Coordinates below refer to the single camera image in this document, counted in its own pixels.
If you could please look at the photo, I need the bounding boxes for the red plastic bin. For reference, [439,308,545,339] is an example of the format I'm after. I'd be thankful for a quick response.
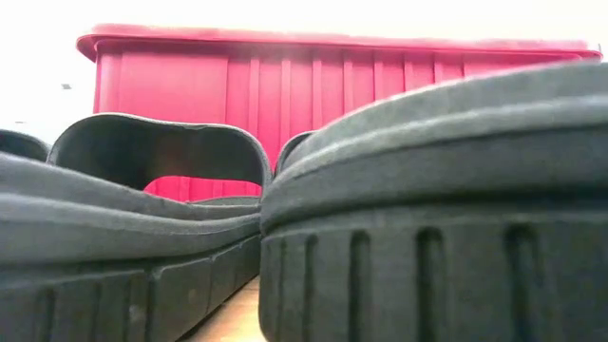
[75,22,604,204]

